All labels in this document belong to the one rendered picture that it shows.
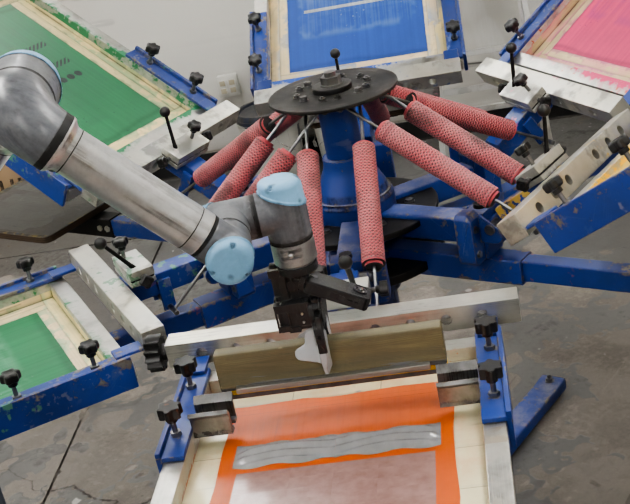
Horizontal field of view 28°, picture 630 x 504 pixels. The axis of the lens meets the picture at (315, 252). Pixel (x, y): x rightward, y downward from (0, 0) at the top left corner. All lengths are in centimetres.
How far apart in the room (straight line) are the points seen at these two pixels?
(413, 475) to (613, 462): 170
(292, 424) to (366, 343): 21
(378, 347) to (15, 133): 73
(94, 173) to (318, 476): 63
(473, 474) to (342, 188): 102
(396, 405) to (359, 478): 22
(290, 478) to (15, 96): 76
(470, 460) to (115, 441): 237
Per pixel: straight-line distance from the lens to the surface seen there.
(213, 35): 630
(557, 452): 377
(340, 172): 287
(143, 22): 634
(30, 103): 189
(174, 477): 214
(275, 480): 212
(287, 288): 215
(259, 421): 229
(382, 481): 206
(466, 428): 215
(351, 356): 220
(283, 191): 205
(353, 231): 281
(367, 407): 226
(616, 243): 497
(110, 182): 190
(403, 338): 217
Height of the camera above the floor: 212
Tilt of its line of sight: 23 degrees down
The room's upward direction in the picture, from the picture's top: 12 degrees counter-clockwise
